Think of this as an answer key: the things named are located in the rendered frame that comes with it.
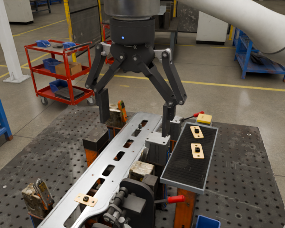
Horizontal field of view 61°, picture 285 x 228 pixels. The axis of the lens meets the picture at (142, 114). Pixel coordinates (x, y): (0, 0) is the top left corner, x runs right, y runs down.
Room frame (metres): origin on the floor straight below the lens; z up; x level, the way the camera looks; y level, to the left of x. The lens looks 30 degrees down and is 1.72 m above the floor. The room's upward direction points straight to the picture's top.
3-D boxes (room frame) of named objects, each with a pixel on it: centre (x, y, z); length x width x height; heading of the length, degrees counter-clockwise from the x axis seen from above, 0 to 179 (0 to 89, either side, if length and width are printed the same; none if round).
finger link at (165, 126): (0.40, -0.05, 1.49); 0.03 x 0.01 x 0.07; 158
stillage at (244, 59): (4.84, -2.40, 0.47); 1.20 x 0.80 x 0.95; 168
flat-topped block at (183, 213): (0.71, -0.19, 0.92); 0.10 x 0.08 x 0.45; 158
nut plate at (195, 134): (0.83, -0.22, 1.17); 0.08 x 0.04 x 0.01; 3
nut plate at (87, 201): (0.62, 0.21, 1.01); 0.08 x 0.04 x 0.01; 69
